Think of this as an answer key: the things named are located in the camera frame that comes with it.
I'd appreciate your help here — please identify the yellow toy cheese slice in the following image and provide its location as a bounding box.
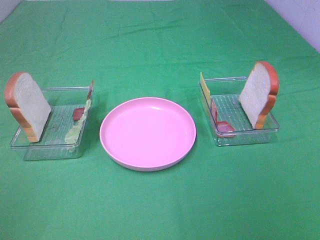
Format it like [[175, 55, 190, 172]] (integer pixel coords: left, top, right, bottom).
[[200, 72, 211, 107]]

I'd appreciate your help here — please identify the toy bacon strip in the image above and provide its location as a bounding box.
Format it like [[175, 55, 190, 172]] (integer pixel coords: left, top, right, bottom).
[[210, 98, 235, 133], [72, 79, 95, 121]]

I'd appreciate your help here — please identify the green toy lettuce leaf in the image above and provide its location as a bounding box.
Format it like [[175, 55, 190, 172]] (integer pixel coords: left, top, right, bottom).
[[64, 99, 92, 144]]

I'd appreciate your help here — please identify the toy bread slice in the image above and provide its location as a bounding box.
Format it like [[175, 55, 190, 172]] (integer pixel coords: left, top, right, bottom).
[[238, 61, 280, 130], [4, 71, 52, 143]]

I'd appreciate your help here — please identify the pink round plate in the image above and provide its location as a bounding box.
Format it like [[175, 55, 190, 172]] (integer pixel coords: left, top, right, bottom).
[[99, 97, 197, 172]]

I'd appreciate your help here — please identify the clear right plastic container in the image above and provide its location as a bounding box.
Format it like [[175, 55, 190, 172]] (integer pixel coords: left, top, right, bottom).
[[199, 76, 280, 147]]

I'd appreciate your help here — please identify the clear plastic container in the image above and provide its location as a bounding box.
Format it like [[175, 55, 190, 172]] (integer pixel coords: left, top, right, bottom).
[[9, 86, 93, 161], [199, 76, 280, 147]]

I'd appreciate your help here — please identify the green tablecloth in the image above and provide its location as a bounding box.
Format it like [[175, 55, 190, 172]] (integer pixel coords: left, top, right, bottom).
[[0, 0, 320, 240]]

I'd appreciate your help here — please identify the clear left plastic container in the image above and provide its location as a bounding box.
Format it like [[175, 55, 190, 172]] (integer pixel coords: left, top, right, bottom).
[[9, 86, 93, 161]]

